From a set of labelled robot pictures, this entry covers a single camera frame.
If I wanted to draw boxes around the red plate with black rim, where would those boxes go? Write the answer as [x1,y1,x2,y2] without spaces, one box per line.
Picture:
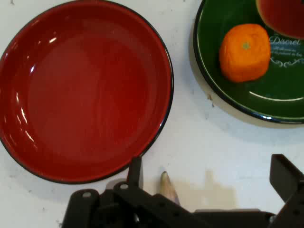
[0,0,174,185]

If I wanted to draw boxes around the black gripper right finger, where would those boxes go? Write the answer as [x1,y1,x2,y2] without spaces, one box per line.
[269,153,304,228]

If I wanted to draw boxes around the orange toy mandarin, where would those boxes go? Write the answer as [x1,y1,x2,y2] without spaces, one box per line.
[218,23,272,83]

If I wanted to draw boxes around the toy watermelon slice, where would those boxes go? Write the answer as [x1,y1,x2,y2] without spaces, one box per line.
[255,0,304,40]

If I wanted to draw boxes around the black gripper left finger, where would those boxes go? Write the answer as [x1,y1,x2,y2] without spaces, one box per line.
[61,156,214,228]

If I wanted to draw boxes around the green plate with white print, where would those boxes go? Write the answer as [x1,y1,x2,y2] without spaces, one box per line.
[193,0,304,124]

